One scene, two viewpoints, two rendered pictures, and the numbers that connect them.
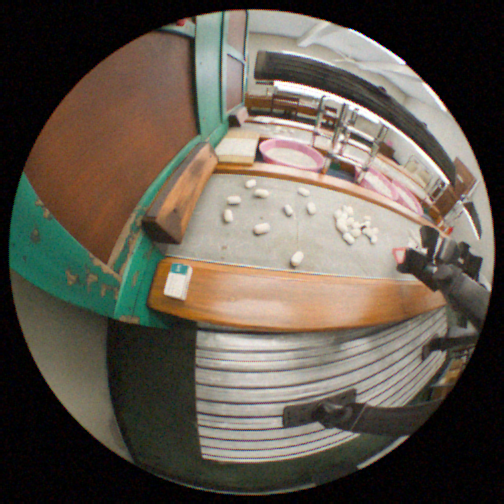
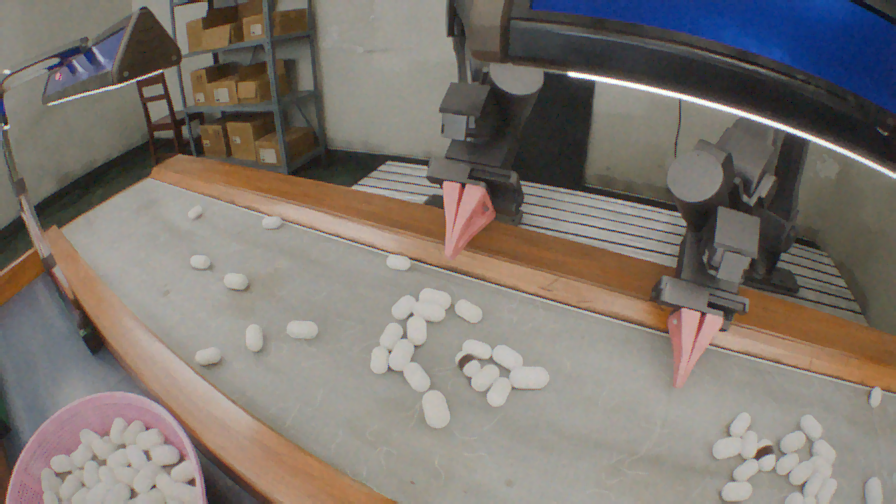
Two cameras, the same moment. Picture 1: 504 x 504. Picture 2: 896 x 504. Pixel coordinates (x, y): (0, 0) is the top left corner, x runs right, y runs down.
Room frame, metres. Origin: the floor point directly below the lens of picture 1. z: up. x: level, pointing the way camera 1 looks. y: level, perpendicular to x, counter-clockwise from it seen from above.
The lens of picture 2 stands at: (0.50, -0.54, 1.06)
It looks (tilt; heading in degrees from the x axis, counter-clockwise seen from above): 34 degrees down; 205
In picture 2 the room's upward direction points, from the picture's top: straight up
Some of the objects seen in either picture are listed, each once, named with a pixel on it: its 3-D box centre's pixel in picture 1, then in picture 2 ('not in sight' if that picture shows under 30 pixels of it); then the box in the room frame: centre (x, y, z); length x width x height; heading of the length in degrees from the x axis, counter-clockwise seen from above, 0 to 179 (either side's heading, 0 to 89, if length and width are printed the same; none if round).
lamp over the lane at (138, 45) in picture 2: (476, 222); (81, 70); (0.31, -1.26, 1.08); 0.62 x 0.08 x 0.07; 89
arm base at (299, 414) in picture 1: (329, 413); (764, 257); (-0.22, -0.21, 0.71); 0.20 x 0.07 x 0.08; 94
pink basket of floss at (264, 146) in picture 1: (291, 160); not in sight; (0.61, -0.12, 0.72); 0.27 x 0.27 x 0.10
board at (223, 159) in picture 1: (238, 144); not in sight; (0.62, 0.10, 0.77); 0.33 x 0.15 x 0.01; 179
